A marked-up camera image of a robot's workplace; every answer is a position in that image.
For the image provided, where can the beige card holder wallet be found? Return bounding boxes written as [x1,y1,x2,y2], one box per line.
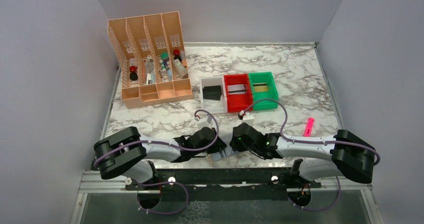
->
[209,133,239,162]

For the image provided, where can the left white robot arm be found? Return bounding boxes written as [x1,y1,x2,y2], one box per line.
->
[93,126,227,189]

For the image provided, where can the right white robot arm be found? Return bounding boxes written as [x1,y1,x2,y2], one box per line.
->
[229,123,380,187]

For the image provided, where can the black cards in white bin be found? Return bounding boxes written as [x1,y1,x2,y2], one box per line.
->
[202,85,222,101]

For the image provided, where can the silver card in red bin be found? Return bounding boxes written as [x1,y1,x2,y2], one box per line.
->
[227,84,246,95]

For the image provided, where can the gold card in green bin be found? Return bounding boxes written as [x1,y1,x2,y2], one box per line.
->
[253,83,269,93]

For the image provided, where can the red plastic bin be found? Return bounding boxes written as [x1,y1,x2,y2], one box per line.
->
[223,74,253,113]

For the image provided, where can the white plastic bin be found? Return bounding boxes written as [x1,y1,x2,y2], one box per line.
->
[199,75,228,114]

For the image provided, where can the green plastic bin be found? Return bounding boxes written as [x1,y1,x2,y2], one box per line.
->
[248,72,279,111]

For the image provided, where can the pink marker pen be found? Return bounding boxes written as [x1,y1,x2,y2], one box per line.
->
[303,117,315,137]

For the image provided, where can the white box in organizer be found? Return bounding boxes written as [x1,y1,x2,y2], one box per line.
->
[172,59,189,79]

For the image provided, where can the red black small bottle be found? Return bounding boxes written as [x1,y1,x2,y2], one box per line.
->
[172,49,182,62]

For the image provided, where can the green capped tube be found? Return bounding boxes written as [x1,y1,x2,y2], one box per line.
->
[158,52,173,81]

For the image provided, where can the silver items in organizer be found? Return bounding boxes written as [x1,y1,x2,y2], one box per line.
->
[143,55,156,85]

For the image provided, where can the red capped black bottle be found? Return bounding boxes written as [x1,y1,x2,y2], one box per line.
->
[129,65,138,81]

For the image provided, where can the peach desk file organizer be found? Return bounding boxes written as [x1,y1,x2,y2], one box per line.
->
[107,12,194,109]

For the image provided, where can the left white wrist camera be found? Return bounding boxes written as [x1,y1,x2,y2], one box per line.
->
[194,115,214,130]

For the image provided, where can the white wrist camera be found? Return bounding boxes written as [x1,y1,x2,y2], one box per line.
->
[194,115,214,130]
[238,110,255,126]

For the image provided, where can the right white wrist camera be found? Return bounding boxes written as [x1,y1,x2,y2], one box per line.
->
[238,110,255,126]

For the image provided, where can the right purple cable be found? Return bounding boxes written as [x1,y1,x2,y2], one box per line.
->
[237,98,381,213]

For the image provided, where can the purple cable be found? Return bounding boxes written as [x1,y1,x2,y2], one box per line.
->
[94,109,221,215]
[237,98,381,213]

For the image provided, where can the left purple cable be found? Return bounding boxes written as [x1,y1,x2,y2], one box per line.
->
[94,109,221,215]

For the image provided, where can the black metal base rail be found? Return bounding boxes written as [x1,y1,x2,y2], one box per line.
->
[125,167,304,201]

